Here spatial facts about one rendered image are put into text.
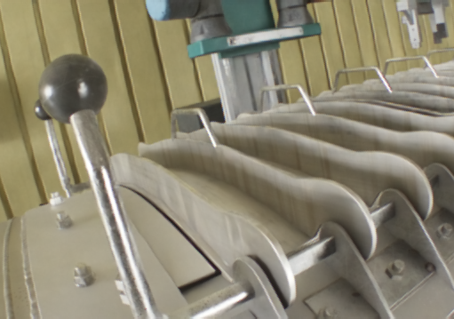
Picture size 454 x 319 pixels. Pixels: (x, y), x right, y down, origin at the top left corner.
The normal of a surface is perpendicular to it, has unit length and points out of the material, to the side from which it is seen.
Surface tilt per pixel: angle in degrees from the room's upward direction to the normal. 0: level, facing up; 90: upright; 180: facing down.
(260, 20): 90
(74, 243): 11
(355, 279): 90
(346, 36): 90
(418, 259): 29
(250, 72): 90
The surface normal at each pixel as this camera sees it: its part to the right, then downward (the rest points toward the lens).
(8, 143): 0.46, 0.08
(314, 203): -0.86, 0.28
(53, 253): -0.12, -0.93
